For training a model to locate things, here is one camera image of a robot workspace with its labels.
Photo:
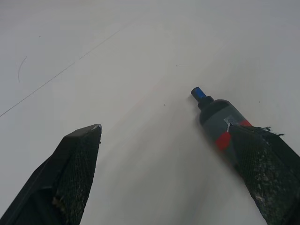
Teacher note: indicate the grey marker with blue tip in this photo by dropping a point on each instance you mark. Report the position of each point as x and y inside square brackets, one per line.
[215, 117]

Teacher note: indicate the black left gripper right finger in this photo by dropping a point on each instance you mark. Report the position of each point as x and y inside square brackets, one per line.
[264, 173]

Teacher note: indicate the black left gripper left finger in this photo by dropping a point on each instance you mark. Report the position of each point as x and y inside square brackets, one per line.
[70, 173]

